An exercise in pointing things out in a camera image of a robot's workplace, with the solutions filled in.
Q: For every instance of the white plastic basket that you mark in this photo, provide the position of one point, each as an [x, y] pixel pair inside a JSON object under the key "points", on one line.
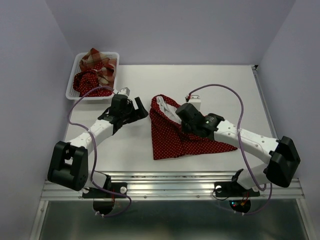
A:
{"points": [[70, 93]]}

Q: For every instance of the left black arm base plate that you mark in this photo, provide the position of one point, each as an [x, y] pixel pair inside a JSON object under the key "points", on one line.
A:
{"points": [[94, 193]]}

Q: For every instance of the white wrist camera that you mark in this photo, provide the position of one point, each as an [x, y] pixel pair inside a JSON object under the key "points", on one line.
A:
{"points": [[195, 100], [124, 91]]}

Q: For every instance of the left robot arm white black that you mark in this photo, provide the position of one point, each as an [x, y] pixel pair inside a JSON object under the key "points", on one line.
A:
{"points": [[73, 163]]}

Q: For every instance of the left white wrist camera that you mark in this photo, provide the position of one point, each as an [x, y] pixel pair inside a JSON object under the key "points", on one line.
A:
{"points": [[124, 91]]}

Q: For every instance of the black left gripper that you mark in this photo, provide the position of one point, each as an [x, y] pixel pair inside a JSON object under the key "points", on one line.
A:
{"points": [[140, 113]]}

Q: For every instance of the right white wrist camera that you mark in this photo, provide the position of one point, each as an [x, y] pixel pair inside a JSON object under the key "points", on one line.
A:
{"points": [[195, 100]]}

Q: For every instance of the red polka dot skirt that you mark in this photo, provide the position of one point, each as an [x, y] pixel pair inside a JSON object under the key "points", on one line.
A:
{"points": [[168, 139], [86, 83]]}

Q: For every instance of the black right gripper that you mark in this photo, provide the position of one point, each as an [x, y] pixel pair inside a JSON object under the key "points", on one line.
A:
{"points": [[184, 128]]}

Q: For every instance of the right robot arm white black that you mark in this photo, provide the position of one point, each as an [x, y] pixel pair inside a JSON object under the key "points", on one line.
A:
{"points": [[280, 158]]}

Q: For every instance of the plaid red beige skirt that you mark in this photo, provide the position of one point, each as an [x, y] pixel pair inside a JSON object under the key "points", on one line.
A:
{"points": [[93, 57]]}

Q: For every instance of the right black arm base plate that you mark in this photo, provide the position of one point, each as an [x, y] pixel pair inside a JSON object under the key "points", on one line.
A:
{"points": [[225, 192]]}

